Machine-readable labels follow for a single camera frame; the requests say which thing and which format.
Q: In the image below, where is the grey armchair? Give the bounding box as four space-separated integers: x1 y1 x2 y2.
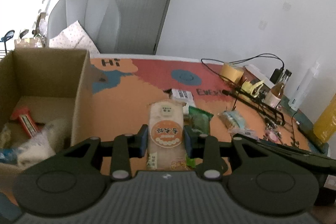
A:
47 0 121 53

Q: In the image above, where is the yellow plastic bottle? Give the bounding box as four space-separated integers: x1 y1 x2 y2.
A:
313 95 336 143

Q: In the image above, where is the orange label bread pack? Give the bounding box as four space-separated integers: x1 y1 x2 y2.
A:
147 99 187 170

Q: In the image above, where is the amber glass bottle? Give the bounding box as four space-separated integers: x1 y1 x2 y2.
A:
264 69 292 109

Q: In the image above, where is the black wire rack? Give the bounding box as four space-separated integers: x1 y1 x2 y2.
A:
221 87 295 136

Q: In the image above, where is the clear plastic bottle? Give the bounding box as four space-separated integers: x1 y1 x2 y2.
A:
288 61 320 111

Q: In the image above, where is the yellow crumpled wrapper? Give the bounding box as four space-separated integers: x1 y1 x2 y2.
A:
241 80 264 98

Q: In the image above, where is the bright green snack packet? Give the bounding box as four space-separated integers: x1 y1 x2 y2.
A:
186 155 196 169

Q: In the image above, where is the dotted white cushion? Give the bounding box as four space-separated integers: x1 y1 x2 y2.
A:
49 20 100 54

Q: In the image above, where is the blue slipper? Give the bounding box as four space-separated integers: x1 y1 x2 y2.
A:
1 30 15 43

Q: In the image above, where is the white power strip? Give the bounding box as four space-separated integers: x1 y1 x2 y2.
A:
244 64 274 89

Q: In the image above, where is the pink keychain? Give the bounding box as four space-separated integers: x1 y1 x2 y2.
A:
265 129 282 144

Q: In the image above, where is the dark green snack packet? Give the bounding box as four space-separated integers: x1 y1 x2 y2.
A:
189 106 214 135

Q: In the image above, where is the black charger plug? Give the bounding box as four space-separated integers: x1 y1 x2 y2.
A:
269 68 284 84

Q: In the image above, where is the colourful cat table mat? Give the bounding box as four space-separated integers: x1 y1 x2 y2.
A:
0 57 330 204

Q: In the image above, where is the white black-label snack pack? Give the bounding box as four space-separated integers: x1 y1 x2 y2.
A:
169 89 195 107

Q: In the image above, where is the black cable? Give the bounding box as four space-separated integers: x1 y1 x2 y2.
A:
200 53 285 88

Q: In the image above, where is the blue snack packet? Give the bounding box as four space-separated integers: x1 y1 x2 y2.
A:
0 148 18 165

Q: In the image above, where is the long white bread pack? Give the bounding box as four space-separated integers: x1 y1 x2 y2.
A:
17 119 72 169

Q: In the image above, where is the SF cardboard box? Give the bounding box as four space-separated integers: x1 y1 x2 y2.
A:
14 12 51 50

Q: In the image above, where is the cookie pack teal stripe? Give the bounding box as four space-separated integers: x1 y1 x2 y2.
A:
218 110 257 138

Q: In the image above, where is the black rectangular device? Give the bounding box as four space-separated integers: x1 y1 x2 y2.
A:
297 121 329 155

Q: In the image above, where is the red snack packet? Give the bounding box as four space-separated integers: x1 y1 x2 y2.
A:
10 106 41 139

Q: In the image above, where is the yellow tape roll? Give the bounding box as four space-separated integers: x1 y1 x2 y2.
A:
219 63 244 84

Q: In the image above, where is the brown cardboard box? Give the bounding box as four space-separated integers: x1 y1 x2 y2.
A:
1 48 92 193

